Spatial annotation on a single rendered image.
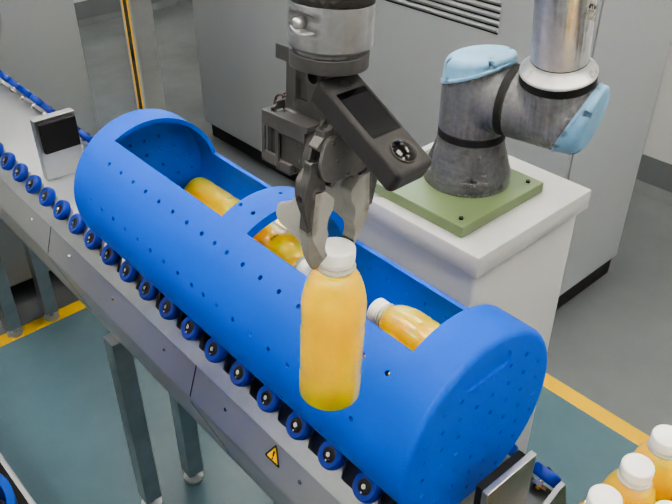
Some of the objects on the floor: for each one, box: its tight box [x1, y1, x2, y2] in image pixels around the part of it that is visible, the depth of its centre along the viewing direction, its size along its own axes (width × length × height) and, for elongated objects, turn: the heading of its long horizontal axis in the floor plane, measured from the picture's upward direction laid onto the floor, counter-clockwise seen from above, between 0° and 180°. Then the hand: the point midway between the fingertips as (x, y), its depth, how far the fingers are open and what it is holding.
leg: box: [169, 394, 204, 485], centre depth 208 cm, size 6×6×63 cm
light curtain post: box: [120, 0, 166, 110], centre depth 219 cm, size 6×6×170 cm
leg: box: [103, 333, 162, 504], centre depth 200 cm, size 6×6×63 cm
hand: (335, 251), depth 76 cm, fingers closed on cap, 4 cm apart
